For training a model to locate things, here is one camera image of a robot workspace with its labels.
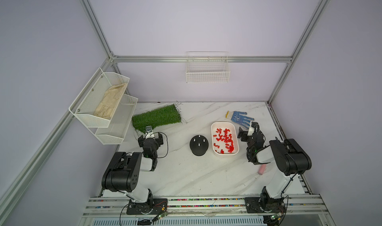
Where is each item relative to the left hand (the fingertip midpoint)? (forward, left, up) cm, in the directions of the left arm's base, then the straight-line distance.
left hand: (151, 135), depth 94 cm
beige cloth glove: (+7, +18, +24) cm, 31 cm away
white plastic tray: (0, -49, -6) cm, 49 cm away
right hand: (+5, -64, -1) cm, 64 cm away
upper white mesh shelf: (+2, +23, +26) cm, 35 cm away
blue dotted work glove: (+19, -62, -6) cm, 65 cm away
